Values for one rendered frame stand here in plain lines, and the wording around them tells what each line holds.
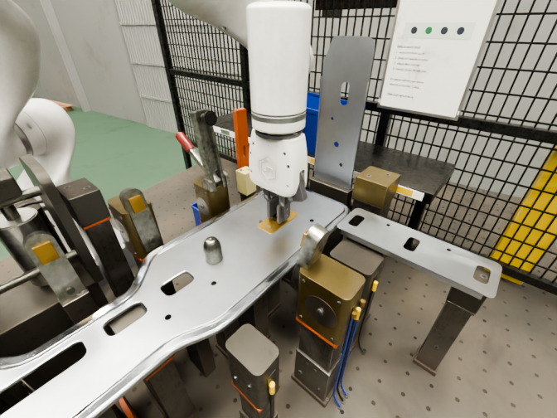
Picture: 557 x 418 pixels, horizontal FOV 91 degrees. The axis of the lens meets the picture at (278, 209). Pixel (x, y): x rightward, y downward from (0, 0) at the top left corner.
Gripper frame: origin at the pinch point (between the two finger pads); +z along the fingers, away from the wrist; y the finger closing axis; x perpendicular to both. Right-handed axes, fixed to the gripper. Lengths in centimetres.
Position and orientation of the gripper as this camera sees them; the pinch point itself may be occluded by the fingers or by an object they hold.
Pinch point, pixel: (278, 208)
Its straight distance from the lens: 52.2
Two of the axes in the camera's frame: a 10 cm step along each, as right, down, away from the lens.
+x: 6.5, -4.3, 6.3
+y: 7.6, 3.7, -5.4
